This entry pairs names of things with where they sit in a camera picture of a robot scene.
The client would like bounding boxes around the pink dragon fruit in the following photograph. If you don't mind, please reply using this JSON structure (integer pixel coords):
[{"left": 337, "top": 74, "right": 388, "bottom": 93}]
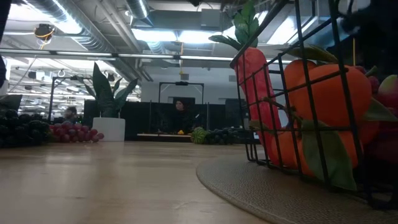
[{"left": 374, "top": 73, "right": 398, "bottom": 110}]

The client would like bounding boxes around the orange mandarin cluster with leaves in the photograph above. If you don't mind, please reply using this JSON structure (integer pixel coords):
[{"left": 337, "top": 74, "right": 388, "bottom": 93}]
[{"left": 266, "top": 45, "right": 398, "bottom": 191}]

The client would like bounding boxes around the orange carrot with green leaves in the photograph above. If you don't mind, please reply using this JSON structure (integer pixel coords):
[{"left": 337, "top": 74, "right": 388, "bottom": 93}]
[{"left": 208, "top": 0, "right": 282, "bottom": 166}]

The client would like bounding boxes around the black grape bunch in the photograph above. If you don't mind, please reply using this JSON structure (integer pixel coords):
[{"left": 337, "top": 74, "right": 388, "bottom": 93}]
[
  {"left": 0, "top": 108, "right": 53, "bottom": 147},
  {"left": 190, "top": 126, "right": 249, "bottom": 146}
]

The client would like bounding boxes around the grey ceiling unit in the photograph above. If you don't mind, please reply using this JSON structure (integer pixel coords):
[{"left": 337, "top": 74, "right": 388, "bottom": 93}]
[{"left": 200, "top": 8, "right": 222, "bottom": 30}]

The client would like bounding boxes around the round grey mat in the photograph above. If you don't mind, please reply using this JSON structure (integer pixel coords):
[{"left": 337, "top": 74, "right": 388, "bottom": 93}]
[{"left": 195, "top": 152, "right": 398, "bottom": 224}]

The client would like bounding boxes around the person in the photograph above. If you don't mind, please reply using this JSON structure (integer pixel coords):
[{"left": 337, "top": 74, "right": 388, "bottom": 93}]
[
  {"left": 60, "top": 105, "right": 82, "bottom": 124},
  {"left": 169, "top": 98, "right": 200, "bottom": 134}
]

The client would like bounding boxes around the distant wooden table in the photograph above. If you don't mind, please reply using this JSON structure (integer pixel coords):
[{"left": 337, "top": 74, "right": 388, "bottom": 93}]
[{"left": 136, "top": 133, "right": 193, "bottom": 138}]

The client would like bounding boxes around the green plant in white pot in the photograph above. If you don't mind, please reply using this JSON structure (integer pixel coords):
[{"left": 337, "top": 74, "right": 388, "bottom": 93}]
[{"left": 83, "top": 62, "right": 139, "bottom": 142}]

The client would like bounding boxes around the long ceiling light bar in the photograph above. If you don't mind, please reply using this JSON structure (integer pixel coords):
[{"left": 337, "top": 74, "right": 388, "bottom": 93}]
[{"left": 0, "top": 48, "right": 301, "bottom": 65}]

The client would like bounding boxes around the dark monitor screen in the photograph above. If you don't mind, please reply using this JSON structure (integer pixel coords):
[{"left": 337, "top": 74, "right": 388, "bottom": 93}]
[{"left": 0, "top": 94, "right": 23, "bottom": 111}]

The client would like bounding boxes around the black wire basket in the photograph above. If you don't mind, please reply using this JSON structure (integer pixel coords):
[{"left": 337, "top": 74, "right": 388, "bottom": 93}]
[{"left": 229, "top": 0, "right": 398, "bottom": 211}]

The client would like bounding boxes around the black stand frame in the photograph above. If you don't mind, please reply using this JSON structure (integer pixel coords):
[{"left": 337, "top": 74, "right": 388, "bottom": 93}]
[{"left": 158, "top": 81, "right": 205, "bottom": 105}]

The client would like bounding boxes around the silver ceiling duct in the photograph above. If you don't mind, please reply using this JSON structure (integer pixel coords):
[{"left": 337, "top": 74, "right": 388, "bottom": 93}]
[
  {"left": 126, "top": 0, "right": 153, "bottom": 26},
  {"left": 18, "top": 0, "right": 150, "bottom": 82}
]

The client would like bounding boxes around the black partition wall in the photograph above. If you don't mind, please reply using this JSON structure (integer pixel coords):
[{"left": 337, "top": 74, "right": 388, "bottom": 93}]
[{"left": 83, "top": 98, "right": 249, "bottom": 141}]

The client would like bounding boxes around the yellow cable reel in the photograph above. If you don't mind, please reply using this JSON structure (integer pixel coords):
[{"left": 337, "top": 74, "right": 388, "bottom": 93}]
[{"left": 33, "top": 23, "right": 56, "bottom": 41}]

